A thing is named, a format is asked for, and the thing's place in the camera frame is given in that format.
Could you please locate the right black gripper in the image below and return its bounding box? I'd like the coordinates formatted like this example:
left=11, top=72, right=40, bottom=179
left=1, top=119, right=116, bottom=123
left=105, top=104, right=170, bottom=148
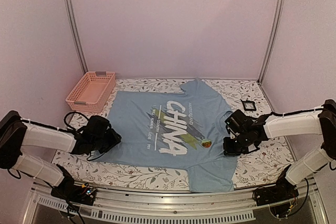
left=224, top=132, right=251, bottom=156

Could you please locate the aluminium frame post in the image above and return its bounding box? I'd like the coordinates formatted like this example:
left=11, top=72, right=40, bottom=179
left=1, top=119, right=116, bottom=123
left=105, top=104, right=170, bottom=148
left=257, top=0, right=285, bottom=85
left=64, top=0, right=88, bottom=74

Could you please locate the left aluminium frame post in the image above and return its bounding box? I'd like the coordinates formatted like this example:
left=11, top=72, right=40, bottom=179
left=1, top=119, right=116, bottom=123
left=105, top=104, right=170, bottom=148
left=64, top=0, right=88, bottom=74

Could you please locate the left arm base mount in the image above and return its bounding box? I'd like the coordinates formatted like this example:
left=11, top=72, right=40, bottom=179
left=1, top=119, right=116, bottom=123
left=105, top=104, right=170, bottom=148
left=51, top=182, right=97, bottom=206

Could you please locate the light blue t-shirt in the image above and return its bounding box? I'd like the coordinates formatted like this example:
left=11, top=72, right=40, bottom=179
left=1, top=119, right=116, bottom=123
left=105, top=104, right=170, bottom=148
left=98, top=79, right=237, bottom=193

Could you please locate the far black brooch frame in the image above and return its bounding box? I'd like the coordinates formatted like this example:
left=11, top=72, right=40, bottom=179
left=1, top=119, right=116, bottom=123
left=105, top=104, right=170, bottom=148
left=241, top=100, right=257, bottom=111

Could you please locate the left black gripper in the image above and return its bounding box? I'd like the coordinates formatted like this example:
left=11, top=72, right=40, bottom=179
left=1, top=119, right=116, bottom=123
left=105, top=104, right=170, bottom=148
left=92, top=129, right=121, bottom=154

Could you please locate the left black cable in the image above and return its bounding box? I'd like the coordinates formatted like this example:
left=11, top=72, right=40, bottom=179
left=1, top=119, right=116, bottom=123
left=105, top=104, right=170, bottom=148
left=64, top=111, right=91, bottom=133

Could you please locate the front aluminium rail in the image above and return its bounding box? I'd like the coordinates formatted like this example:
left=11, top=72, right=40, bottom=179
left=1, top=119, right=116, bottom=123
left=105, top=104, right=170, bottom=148
left=23, top=178, right=329, bottom=223

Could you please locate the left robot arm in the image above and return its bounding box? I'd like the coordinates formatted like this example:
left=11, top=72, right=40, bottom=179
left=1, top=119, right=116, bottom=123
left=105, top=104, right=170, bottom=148
left=1, top=111, right=121, bottom=200

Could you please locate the pink perforated plastic basket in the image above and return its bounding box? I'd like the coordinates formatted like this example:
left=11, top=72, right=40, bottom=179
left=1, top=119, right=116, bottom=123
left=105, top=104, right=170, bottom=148
left=66, top=71, right=116, bottom=113

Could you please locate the floral patterned table mat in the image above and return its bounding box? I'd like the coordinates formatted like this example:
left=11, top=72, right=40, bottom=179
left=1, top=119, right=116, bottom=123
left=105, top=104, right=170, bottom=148
left=52, top=79, right=293, bottom=191

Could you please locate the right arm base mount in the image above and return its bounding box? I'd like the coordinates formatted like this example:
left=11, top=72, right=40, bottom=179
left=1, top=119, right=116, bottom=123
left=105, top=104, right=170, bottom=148
left=252, top=182, right=299, bottom=206

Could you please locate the right aluminium frame post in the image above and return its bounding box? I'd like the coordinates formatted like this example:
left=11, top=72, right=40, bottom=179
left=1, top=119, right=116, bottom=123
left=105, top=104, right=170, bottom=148
left=257, top=0, right=285, bottom=85

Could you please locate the round white brooch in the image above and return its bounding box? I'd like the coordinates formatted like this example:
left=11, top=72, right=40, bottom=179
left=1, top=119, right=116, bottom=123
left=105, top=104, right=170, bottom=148
left=201, top=139, right=212, bottom=148

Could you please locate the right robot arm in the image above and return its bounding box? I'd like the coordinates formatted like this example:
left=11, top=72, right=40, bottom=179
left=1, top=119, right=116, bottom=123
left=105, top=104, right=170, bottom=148
left=223, top=99, right=335, bottom=201

